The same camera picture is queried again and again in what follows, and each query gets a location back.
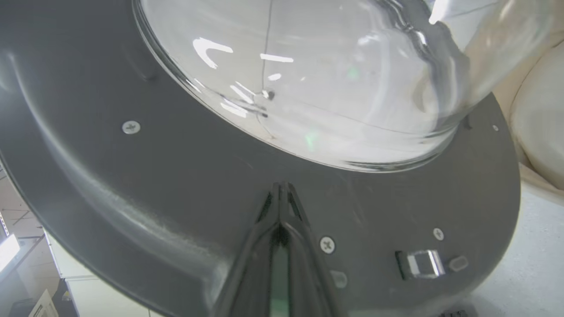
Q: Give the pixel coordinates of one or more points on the white cabinet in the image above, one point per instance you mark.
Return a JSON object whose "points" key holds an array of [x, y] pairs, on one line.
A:
{"points": [[88, 295]]}

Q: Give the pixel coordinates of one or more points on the dark grey glass washing machine door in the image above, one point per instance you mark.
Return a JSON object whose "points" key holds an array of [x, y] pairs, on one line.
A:
{"points": [[176, 176]]}

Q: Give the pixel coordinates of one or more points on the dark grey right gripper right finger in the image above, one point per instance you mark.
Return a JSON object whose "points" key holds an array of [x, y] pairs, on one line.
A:
{"points": [[308, 273]]}

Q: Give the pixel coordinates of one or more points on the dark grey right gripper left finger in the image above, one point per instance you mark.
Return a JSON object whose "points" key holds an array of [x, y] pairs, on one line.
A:
{"points": [[255, 268]]}

